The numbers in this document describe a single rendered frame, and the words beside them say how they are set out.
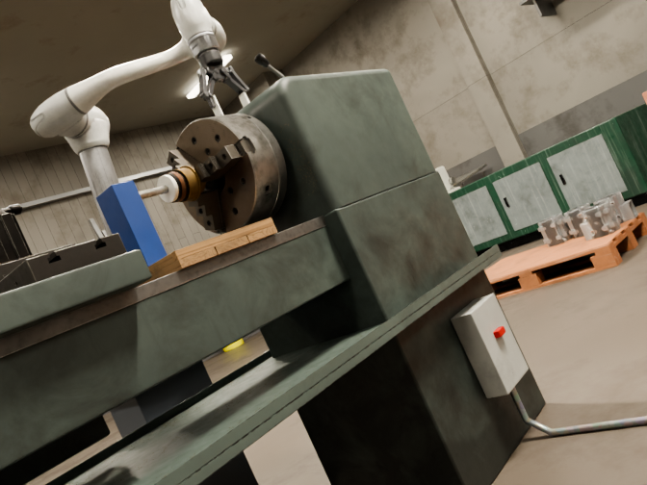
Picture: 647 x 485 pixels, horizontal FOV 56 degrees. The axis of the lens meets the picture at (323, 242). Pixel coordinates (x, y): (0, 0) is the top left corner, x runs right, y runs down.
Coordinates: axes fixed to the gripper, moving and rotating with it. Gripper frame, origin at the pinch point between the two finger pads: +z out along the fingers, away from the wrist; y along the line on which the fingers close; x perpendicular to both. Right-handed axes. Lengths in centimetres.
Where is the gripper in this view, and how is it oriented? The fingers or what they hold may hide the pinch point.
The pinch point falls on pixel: (234, 112)
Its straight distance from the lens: 199.6
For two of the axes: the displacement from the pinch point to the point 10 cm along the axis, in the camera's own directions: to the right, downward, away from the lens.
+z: 4.2, 9.1, -0.1
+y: -5.9, 2.6, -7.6
